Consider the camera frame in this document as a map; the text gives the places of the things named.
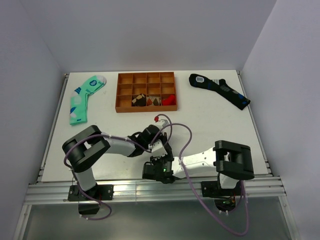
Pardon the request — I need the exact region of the black and blue sock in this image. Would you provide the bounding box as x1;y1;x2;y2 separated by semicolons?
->
188;73;251;110

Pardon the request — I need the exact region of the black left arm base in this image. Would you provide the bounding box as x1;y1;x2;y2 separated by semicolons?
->
67;184;114;216

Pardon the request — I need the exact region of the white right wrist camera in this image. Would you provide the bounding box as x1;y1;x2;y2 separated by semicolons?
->
148;139;168;158

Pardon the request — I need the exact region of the orange wooden compartment tray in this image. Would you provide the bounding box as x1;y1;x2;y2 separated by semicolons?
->
115;71;178;113

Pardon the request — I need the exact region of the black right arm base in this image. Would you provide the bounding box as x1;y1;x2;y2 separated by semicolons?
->
200;181;242;212

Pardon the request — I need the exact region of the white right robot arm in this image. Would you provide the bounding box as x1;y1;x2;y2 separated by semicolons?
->
142;140;255;195

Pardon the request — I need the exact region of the dark brown rolled sock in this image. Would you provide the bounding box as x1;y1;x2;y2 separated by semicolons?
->
131;93;147;107

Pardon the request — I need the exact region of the mint green patterned sock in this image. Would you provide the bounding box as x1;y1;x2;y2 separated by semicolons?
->
69;75;107;126

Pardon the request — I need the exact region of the argyle patterned rolled sock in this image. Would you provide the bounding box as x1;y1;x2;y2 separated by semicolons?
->
146;95;162;106

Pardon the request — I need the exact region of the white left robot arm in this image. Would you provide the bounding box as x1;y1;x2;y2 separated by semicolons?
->
62;124;175;200

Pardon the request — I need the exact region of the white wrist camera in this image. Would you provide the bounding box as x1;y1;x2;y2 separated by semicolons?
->
154;116;169;129
148;139;168;158

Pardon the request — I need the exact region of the red rolled sock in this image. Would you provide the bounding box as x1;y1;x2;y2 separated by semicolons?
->
161;94;176;106

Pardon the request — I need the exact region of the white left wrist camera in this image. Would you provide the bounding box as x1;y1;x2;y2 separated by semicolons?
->
154;116;169;129

